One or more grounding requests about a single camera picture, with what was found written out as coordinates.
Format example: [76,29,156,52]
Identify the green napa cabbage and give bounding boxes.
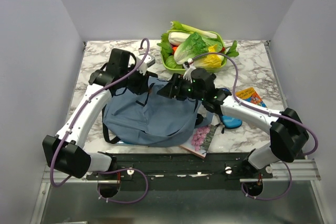
[174,32,208,65]

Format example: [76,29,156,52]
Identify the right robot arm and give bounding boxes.
[158,68,309,178]

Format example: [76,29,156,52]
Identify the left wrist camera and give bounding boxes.
[135,54,155,75]

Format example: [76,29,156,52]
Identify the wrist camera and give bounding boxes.
[183,66,196,82]
[135,54,155,75]

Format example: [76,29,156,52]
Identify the designer fate flower book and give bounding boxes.
[180,124,217,158]

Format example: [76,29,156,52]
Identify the spinach bunch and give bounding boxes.
[226,40,239,58]

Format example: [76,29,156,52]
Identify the orange blue children's book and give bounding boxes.
[236,87,267,108]

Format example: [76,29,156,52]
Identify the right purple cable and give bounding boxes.
[185,52,319,200]

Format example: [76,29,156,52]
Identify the teal blue book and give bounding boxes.
[116,141,145,146]

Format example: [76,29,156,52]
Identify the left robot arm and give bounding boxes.
[43,47,151,187]

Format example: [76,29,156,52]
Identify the green vegetable tray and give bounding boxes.
[160,31,228,76]

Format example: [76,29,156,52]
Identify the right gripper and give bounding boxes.
[156,72,205,101]

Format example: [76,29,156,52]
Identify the celery stalk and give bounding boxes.
[169,20,217,39]

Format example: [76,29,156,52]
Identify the blue dinosaur pencil case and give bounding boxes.
[215,88,243,130]

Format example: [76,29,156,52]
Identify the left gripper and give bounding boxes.
[121,63,151,95]

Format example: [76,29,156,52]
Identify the blue student backpack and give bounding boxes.
[102,77,213,147]

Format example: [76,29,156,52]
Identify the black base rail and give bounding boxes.
[78,152,308,192]

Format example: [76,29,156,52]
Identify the green bok choy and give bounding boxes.
[165,55,183,69]

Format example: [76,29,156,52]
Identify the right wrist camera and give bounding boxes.
[183,66,196,82]

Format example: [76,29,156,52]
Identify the yellow napa cabbage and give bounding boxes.
[192,44,223,69]

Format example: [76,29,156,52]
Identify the orange carrot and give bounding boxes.
[172,46,178,54]

